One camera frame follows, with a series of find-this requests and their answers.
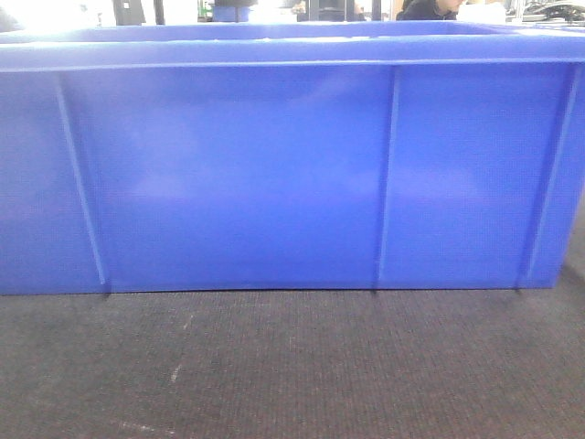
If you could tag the dark grey floor mat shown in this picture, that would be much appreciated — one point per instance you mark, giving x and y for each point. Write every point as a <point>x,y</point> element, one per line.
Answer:
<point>425,364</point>

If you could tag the person in black clothing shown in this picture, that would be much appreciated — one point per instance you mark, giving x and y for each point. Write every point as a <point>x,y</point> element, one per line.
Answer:
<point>435,10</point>

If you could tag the large blue plastic bin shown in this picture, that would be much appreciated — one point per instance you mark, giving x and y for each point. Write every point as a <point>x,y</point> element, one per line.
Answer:
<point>387,155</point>

